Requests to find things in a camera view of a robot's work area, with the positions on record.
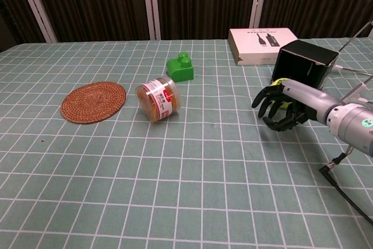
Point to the clear plastic jar red label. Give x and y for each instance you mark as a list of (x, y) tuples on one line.
[(158, 98)]

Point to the white partition frame post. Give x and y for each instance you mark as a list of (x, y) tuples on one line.
[(259, 1), (151, 4), (36, 7)]

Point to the black open cardboard box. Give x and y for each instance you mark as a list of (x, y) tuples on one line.
[(320, 53)]

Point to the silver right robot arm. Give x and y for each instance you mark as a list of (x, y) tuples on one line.
[(352, 123)]

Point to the yellow tennis ball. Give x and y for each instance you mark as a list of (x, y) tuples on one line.
[(283, 105)]

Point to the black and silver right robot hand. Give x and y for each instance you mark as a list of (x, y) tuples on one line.
[(306, 97)]

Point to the green toy building block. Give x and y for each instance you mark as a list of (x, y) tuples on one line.
[(180, 71)]

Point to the green checkered tablecloth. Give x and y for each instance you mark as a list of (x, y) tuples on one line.
[(175, 173)]

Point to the round woven rattan coaster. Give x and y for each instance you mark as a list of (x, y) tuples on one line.
[(93, 102)]

